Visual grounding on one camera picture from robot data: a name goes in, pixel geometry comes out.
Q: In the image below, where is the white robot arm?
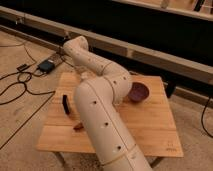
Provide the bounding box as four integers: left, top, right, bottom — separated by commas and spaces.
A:
63, 36, 153, 171

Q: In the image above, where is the maroon bowl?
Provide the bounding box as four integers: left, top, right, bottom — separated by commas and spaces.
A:
128, 82, 149, 102

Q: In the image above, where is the brown sausage toy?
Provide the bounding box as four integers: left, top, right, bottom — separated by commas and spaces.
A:
73, 122, 84, 131

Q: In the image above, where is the wooden table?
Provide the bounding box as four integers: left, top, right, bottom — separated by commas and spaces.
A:
37, 72, 183, 157

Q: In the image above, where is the black power adapter box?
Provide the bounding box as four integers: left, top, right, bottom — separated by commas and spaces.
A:
37, 60, 55, 73

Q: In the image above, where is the black floor cable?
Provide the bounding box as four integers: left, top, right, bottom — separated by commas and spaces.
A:
0, 41, 68, 106

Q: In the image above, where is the black cable at right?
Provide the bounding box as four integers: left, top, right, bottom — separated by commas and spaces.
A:
200, 96, 213, 139

